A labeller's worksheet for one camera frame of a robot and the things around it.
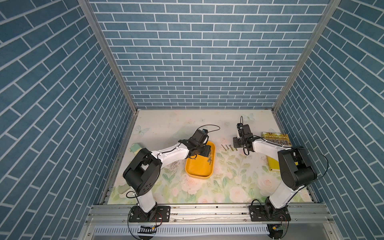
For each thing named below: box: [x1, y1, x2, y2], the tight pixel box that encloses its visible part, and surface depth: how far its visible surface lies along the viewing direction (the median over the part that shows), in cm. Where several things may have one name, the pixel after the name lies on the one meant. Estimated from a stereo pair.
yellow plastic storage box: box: [185, 141, 216, 180], surface depth 86 cm
